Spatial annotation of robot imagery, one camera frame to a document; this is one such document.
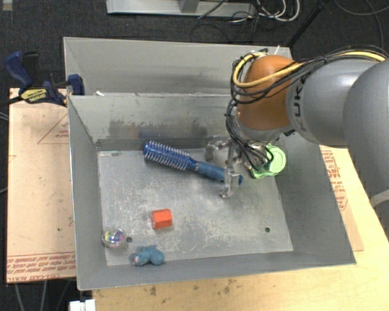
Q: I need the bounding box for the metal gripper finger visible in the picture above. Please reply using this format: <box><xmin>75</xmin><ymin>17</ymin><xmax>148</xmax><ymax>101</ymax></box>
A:
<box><xmin>205</xmin><ymin>139</ymin><xmax>230</xmax><ymax>162</ymax></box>
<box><xmin>219</xmin><ymin>168</ymin><xmax>243</xmax><ymax>198</ymax></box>

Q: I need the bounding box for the light green plastic cup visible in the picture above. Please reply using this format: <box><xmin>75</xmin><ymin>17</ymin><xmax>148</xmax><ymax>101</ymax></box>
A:
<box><xmin>248</xmin><ymin>143</ymin><xmax>287</xmax><ymax>179</ymax></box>

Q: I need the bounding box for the blue hairbrush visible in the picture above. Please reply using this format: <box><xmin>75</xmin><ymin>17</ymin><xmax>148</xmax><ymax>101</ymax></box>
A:
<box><xmin>143</xmin><ymin>140</ymin><xmax>244</xmax><ymax>185</ymax></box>

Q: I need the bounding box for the grey metal bin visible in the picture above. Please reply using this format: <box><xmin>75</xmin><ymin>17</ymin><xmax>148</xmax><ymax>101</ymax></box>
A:
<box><xmin>63</xmin><ymin>36</ymin><xmax>357</xmax><ymax>292</ymax></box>

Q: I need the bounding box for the orange block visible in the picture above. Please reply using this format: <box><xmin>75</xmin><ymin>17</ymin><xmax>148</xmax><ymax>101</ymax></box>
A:
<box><xmin>150</xmin><ymin>208</ymin><xmax>174</xmax><ymax>230</ymax></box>

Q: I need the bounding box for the blue toy animal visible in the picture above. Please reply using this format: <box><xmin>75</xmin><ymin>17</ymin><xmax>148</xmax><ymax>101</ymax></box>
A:
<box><xmin>128</xmin><ymin>244</ymin><xmax>166</xmax><ymax>268</ymax></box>

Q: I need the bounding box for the clear iridescent glass ball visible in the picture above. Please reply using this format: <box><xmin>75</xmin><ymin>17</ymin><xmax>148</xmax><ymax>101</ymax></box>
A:
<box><xmin>101</xmin><ymin>227</ymin><xmax>128</xmax><ymax>249</ymax></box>

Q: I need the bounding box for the brown cardboard board red print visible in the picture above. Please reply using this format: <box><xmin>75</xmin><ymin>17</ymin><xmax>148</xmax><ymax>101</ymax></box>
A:
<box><xmin>6</xmin><ymin>87</ymin><xmax>365</xmax><ymax>284</ymax></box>

